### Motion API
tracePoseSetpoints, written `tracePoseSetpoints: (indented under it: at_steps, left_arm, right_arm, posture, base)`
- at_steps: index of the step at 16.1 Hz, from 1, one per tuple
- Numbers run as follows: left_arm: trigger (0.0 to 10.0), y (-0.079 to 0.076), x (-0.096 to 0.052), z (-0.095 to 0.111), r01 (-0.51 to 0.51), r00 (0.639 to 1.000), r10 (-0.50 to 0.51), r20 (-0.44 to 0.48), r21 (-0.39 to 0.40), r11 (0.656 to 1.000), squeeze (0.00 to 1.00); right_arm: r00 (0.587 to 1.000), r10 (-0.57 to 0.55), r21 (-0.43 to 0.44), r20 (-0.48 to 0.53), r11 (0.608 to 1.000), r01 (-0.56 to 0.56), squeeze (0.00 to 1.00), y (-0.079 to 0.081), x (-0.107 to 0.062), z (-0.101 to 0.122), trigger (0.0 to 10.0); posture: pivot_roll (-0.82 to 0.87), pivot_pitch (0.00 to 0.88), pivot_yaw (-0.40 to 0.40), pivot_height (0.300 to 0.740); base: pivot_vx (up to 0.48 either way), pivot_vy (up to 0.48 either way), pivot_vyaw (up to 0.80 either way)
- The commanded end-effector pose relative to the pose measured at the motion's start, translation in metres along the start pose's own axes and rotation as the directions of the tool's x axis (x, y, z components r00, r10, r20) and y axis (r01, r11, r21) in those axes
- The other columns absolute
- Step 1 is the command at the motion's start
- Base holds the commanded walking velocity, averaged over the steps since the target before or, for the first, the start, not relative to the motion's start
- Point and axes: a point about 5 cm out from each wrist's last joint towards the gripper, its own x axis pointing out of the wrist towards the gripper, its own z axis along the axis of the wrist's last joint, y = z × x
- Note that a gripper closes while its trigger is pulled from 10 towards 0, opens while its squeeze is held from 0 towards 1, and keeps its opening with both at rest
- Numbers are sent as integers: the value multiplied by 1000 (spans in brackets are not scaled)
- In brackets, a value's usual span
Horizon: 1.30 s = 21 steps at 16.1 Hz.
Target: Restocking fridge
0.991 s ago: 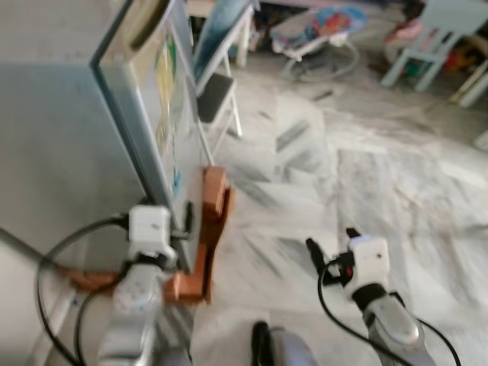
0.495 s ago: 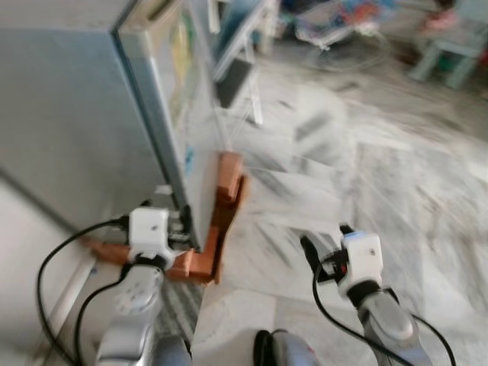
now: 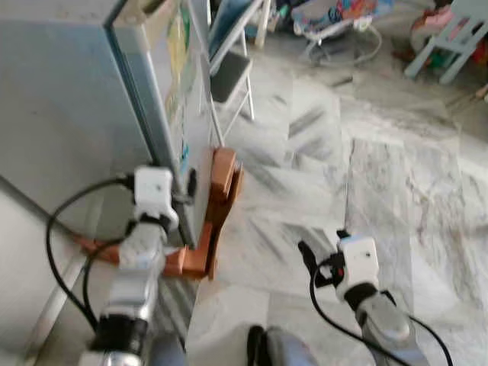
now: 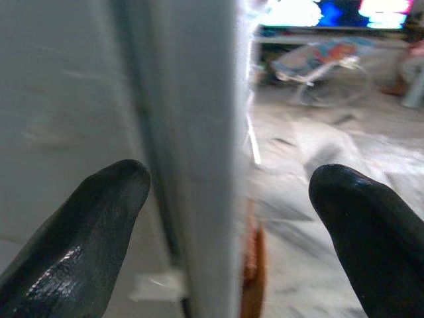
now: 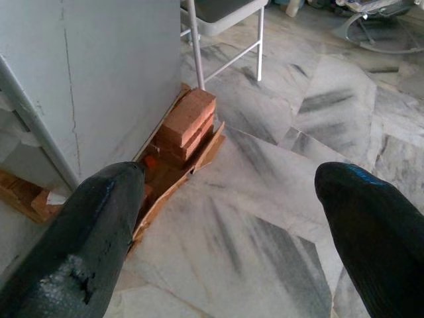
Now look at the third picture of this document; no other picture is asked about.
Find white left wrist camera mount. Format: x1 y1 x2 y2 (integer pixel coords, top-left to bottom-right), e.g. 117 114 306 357
133 165 181 230

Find grey robot leg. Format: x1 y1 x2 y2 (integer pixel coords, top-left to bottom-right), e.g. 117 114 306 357
148 331 190 366
246 324 318 366

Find grey left robot leg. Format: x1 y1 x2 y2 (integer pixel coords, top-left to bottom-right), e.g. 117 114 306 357
148 331 190 366

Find orange brick fridge base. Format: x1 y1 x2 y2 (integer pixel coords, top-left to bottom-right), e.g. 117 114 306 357
76 145 245 280

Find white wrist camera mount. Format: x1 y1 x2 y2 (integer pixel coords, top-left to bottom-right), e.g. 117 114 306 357
335 236 380 300
133 165 181 230

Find light blue small chair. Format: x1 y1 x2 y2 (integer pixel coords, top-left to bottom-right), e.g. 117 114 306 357
403 0 488 85

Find yellow green door sticker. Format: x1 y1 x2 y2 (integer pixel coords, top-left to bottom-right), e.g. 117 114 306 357
165 3 194 127

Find short black left arm cable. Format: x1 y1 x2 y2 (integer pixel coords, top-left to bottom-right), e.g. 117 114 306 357
82 237 124 326

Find long black left arm cable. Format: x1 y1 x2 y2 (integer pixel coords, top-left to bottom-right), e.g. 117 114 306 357
45 176 138 336

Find white folding chair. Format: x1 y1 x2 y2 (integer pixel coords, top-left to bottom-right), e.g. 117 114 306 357
206 0 272 127

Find grey fridge cabinet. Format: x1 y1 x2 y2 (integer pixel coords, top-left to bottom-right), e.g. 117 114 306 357
0 0 157 239

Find grey right robot leg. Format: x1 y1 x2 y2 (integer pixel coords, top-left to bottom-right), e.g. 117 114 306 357
246 324 318 366

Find colourful baby bouncer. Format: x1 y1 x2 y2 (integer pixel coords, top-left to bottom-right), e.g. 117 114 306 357
290 0 384 68

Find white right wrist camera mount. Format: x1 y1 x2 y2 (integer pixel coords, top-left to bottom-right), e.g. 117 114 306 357
335 236 380 300

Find pink toy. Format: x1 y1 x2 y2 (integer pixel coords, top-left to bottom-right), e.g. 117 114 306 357
410 3 455 51

